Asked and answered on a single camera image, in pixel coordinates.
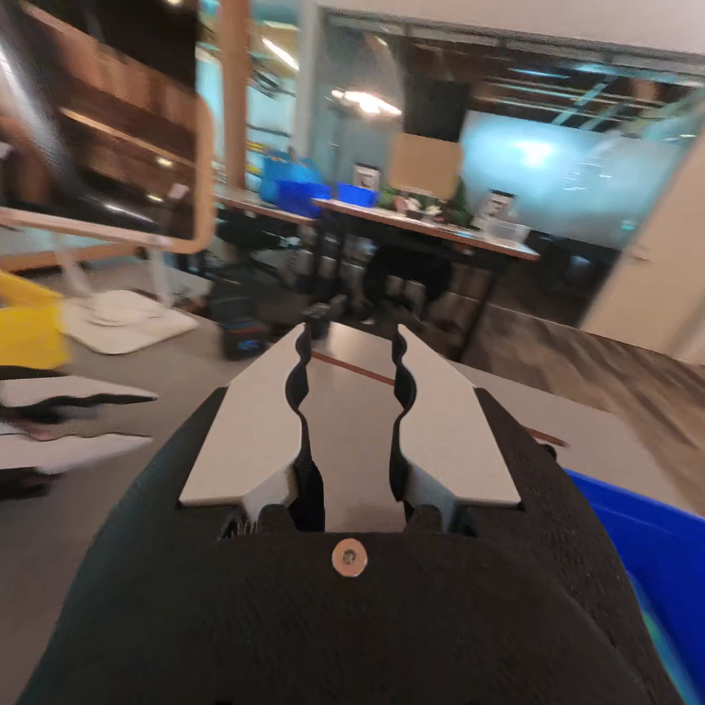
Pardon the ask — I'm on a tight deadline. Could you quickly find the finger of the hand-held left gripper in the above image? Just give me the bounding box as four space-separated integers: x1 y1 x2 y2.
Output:
0 424 155 474
0 375 160 422

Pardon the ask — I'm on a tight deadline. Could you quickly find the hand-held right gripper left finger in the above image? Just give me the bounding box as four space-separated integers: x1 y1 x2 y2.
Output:
179 323 326 532

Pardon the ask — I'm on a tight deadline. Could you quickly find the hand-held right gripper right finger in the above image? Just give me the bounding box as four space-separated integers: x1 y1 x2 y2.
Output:
390 323 522 531

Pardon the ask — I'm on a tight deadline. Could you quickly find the yellow bin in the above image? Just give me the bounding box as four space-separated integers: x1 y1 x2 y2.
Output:
0 270 71 371

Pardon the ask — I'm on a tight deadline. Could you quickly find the blue bin with tag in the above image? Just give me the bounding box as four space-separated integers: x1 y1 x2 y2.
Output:
564 468 705 705

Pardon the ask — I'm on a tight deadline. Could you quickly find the black device with screen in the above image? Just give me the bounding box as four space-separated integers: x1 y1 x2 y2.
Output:
219 318 272 362

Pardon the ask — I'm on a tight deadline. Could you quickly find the black case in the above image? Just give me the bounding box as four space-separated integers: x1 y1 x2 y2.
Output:
302 294 349 340

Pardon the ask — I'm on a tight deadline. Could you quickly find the clear plastic container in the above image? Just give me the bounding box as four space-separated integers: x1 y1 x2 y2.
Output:
484 218 531 244

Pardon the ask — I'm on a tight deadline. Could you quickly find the long wooden desk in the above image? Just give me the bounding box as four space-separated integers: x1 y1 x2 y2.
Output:
214 184 542 364

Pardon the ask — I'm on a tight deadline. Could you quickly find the small blue bin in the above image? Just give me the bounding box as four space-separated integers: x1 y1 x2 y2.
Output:
275 181 332 219
336 182 382 210

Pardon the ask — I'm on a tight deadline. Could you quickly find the blue caddy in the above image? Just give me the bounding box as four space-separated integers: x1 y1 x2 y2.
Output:
259 150 324 206

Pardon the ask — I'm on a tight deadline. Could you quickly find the wood-framed mirror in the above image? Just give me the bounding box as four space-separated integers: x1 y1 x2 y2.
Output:
0 0 217 255

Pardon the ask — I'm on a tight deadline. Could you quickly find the wooden post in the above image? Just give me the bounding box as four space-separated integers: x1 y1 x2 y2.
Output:
219 0 253 189

